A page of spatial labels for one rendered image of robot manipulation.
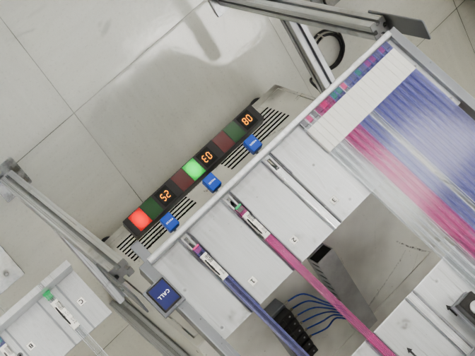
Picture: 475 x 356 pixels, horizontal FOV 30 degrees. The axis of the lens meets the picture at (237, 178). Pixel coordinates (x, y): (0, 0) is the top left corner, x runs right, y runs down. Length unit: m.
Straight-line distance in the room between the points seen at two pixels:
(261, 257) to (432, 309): 0.33
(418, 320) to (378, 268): 0.48
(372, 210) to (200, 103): 0.64
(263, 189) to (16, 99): 0.78
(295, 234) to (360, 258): 0.45
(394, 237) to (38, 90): 0.93
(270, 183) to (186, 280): 0.24
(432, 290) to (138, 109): 1.01
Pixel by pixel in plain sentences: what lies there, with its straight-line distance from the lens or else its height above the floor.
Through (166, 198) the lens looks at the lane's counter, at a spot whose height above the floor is 0.66.
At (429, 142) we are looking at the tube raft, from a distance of 1.75.
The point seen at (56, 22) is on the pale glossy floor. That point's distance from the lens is 2.22.
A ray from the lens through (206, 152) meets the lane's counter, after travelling 1.70.
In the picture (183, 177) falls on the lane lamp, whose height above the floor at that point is 0.66.
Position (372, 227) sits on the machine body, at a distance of 2.07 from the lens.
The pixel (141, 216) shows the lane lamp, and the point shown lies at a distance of 1.66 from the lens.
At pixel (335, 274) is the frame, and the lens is 1.98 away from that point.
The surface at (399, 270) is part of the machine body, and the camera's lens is 2.19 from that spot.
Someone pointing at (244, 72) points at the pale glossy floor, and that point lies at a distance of 2.50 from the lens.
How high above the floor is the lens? 2.05
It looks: 53 degrees down
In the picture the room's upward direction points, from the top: 117 degrees clockwise
